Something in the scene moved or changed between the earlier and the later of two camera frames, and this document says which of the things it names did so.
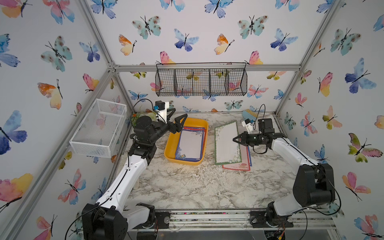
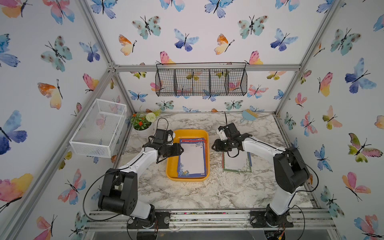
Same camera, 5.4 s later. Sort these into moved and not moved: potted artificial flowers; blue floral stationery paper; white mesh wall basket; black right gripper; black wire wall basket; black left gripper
Moved: black left gripper; black right gripper
Not moved: blue floral stationery paper; white mesh wall basket; black wire wall basket; potted artificial flowers
